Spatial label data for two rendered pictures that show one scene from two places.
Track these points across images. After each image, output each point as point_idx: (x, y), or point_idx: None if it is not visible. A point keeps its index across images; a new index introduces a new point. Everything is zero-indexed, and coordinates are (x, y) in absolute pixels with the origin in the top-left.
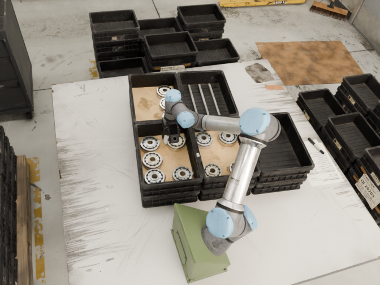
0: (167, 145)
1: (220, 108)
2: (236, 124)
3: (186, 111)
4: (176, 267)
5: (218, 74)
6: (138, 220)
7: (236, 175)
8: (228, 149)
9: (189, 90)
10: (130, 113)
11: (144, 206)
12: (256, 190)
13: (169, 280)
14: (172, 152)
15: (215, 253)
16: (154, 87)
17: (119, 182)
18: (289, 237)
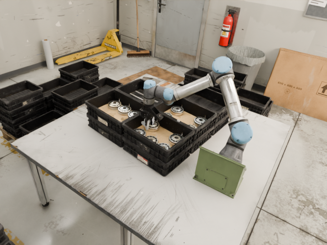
0: (149, 129)
1: (155, 100)
2: (199, 82)
3: (166, 87)
4: (218, 195)
5: (139, 81)
6: (168, 185)
7: (232, 99)
8: (183, 116)
9: None
10: (95, 131)
11: (164, 175)
12: (213, 131)
13: (222, 203)
14: (155, 132)
15: (240, 163)
16: (104, 106)
17: (132, 172)
18: (249, 145)
